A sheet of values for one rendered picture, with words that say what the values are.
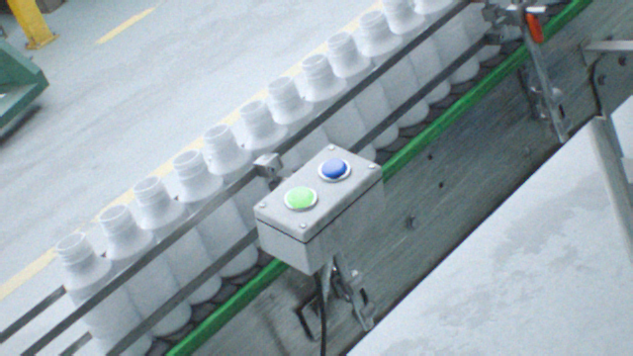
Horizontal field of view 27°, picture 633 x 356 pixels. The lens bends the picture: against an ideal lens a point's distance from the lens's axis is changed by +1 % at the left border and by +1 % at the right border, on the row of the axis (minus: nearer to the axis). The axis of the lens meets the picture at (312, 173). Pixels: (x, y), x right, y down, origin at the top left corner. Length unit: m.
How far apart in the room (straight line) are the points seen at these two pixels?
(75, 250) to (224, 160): 0.23
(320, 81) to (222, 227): 0.25
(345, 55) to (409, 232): 0.26
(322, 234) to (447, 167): 0.39
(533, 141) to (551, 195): 1.63
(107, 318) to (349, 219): 0.30
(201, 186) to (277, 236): 0.14
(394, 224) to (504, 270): 1.60
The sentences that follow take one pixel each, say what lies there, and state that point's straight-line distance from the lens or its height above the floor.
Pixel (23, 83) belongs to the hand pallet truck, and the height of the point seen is 0.12.
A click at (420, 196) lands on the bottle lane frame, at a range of 1.77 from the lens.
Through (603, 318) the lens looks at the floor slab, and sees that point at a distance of 3.05.
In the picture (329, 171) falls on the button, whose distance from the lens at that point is 1.49.
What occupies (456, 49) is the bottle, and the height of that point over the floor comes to 1.05.
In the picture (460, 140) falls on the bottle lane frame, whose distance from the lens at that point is 1.83.
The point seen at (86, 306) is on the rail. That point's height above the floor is 1.11.
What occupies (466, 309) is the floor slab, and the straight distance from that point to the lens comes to 3.24.
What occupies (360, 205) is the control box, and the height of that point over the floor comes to 1.07.
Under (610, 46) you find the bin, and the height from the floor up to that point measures 0.93.
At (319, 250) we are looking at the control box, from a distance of 1.47.
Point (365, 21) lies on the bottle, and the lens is 1.76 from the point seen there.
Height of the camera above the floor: 1.74
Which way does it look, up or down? 24 degrees down
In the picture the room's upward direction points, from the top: 24 degrees counter-clockwise
